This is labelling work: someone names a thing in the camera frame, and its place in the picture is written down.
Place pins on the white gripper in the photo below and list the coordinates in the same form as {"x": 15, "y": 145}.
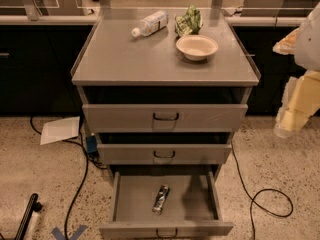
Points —
{"x": 308, "y": 49}

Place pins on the silver blue redbull can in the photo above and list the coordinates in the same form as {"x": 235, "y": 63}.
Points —
{"x": 160, "y": 199}

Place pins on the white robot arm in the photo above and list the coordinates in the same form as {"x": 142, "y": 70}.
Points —
{"x": 307, "y": 47}

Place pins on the long background counter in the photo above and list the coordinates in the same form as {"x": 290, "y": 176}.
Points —
{"x": 233, "y": 16}

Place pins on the grey drawer cabinet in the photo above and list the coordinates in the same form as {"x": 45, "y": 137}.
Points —
{"x": 113, "y": 57}

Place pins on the grey bottom drawer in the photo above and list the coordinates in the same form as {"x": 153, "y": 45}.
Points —
{"x": 191, "y": 208}

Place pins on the grey drawer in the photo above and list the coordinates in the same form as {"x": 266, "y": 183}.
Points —
{"x": 164, "y": 148}
{"x": 191, "y": 208}
{"x": 163, "y": 109}

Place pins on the grey top drawer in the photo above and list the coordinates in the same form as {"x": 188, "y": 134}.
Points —
{"x": 163, "y": 109}

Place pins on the grey middle drawer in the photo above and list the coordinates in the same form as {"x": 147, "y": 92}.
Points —
{"x": 164, "y": 148}

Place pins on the white bowl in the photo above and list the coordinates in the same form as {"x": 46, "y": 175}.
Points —
{"x": 197, "y": 47}

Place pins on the green chip bag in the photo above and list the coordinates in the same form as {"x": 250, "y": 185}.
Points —
{"x": 190, "y": 23}

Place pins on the clear plastic water bottle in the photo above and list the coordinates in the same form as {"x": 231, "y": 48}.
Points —
{"x": 151, "y": 24}

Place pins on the blue power adapter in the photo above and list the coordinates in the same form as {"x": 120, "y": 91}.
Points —
{"x": 91, "y": 145}

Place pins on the white paper sheet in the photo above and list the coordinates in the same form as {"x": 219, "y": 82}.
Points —
{"x": 58, "y": 130}

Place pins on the black bar tool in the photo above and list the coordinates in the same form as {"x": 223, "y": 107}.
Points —
{"x": 33, "y": 206}

